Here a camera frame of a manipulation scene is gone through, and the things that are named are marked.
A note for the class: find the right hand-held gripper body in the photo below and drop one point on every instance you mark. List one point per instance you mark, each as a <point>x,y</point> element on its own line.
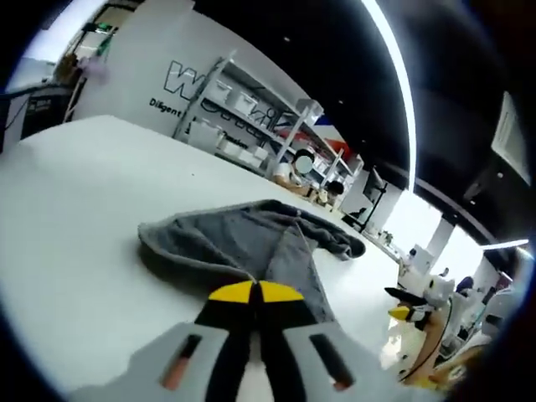
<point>437,293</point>

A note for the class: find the black monitor on stand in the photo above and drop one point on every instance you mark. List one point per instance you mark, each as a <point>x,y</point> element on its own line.
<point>372,190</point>

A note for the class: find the row of white storage bins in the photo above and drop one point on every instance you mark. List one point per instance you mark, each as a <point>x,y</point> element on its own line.
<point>243,125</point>

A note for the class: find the grey towel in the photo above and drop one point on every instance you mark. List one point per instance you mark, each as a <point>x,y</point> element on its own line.
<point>251,243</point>

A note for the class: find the metal shelving rack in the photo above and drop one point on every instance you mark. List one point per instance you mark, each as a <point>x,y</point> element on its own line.
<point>268,117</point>

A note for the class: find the grey desk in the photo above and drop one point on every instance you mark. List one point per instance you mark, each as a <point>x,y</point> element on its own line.
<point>37,100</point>

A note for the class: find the long ceiling light strip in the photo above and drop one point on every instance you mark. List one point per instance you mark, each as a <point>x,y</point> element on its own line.
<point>398,84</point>

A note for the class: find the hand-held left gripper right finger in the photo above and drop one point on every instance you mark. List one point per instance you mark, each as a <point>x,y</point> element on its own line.
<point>305,347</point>

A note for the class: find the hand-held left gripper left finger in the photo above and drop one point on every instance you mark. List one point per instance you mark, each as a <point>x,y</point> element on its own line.
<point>201,347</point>

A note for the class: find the white ceiling sign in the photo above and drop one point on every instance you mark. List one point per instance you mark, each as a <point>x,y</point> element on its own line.
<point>513,134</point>

